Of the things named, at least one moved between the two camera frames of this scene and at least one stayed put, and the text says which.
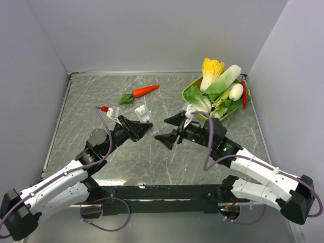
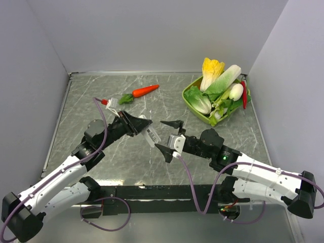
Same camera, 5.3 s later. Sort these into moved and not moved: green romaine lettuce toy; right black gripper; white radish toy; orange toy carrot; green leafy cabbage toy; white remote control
Moved: right black gripper; white remote control
Not moved: white radish toy; green leafy cabbage toy; green romaine lettuce toy; orange toy carrot
